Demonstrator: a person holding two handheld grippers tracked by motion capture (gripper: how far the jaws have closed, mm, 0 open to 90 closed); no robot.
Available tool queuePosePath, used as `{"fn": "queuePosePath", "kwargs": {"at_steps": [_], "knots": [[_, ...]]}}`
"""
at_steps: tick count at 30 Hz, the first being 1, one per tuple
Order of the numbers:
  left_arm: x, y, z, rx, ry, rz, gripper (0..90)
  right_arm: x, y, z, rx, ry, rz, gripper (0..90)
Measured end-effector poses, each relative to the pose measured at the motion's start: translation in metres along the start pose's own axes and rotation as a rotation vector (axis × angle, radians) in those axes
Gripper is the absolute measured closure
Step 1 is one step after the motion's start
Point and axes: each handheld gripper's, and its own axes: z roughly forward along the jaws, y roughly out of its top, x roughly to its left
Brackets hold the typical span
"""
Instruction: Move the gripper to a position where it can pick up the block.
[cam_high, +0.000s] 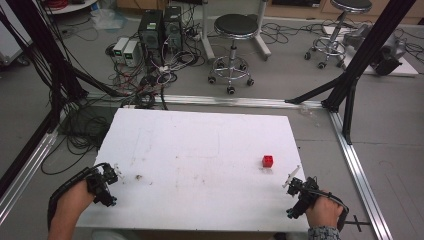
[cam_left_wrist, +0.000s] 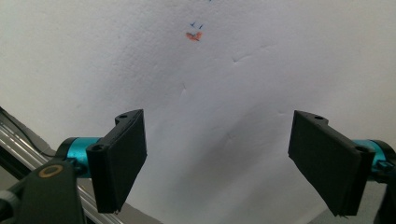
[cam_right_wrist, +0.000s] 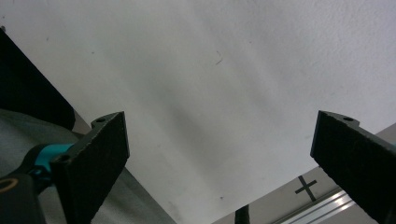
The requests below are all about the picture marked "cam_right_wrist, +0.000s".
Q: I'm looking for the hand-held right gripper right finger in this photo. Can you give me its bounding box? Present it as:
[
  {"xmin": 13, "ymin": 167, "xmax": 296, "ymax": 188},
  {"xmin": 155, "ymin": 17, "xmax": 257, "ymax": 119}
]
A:
[{"xmin": 309, "ymin": 109, "xmax": 396, "ymax": 224}]

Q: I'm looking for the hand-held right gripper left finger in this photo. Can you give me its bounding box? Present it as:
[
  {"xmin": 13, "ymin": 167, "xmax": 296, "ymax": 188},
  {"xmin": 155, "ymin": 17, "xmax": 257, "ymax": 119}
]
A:
[{"xmin": 49, "ymin": 110, "xmax": 131, "ymax": 224}]

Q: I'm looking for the black and teal device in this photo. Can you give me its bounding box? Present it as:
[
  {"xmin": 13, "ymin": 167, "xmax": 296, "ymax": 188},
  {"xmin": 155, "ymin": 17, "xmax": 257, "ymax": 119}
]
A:
[{"xmin": 0, "ymin": 142, "xmax": 76, "ymax": 224}]

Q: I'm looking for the aluminium rail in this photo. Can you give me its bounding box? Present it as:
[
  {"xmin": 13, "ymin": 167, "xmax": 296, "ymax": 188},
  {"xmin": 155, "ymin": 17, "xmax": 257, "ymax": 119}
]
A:
[{"xmin": 270, "ymin": 189, "xmax": 358, "ymax": 224}]

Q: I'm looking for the small black post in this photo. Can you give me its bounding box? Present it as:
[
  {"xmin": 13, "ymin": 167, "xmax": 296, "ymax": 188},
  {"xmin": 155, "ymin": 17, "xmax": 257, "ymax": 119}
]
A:
[{"xmin": 234, "ymin": 203, "xmax": 251, "ymax": 224}]

